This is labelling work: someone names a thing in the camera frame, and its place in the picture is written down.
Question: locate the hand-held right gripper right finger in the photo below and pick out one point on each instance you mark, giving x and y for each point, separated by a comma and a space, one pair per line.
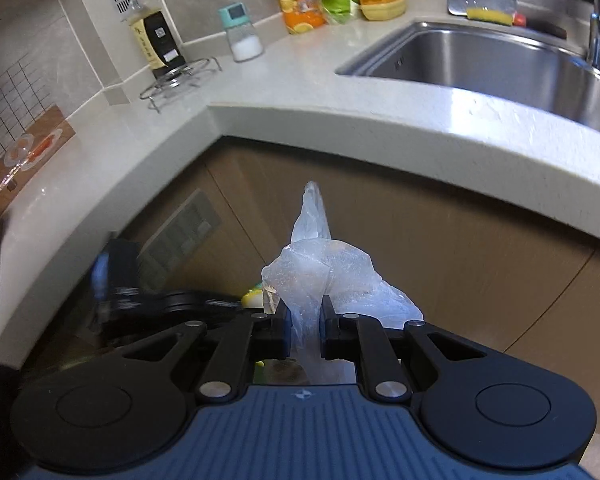
327, 335

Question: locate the yellow scrubber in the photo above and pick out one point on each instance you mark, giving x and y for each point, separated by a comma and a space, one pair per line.
490, 16

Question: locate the stainless steel sink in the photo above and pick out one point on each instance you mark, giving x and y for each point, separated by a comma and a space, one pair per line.
480, 70

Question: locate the teal lid salt shaker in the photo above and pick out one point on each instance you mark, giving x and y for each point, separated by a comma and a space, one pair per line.
245, 45

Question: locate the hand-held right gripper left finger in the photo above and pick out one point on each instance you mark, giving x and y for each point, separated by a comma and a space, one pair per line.
280, 335

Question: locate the wooden base cabinet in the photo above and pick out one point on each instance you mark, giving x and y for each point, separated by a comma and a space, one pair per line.
455, 240

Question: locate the soy sauce bottle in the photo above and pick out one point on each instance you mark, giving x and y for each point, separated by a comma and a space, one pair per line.
155, 40

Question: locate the cartoon kitchen wall sticker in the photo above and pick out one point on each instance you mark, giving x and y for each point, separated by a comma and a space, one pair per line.
35, 145

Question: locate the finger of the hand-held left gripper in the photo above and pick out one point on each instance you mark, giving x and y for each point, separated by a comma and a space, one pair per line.
195, 302

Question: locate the clear plastic bag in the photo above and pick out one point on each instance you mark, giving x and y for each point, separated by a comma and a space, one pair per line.
320, 270

